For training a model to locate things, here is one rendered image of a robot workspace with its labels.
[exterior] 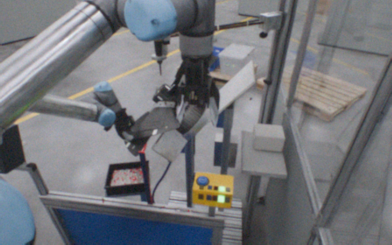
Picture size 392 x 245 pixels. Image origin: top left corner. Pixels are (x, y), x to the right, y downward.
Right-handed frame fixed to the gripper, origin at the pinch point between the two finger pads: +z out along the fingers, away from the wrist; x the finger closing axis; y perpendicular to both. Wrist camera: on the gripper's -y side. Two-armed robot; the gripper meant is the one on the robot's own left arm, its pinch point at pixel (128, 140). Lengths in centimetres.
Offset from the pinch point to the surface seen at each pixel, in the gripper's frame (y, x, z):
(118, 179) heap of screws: -5.8, -15.4, 12.7
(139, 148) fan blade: 6.8, -4.3, 2.8
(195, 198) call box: 42, -35, 9
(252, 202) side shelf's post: 54, 16, 80
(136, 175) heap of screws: 2.6, -11.7, 14.8
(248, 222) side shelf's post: 47, 16, 102
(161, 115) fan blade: 27.3, -5.5, -15.2
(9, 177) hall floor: -174, 42, 50
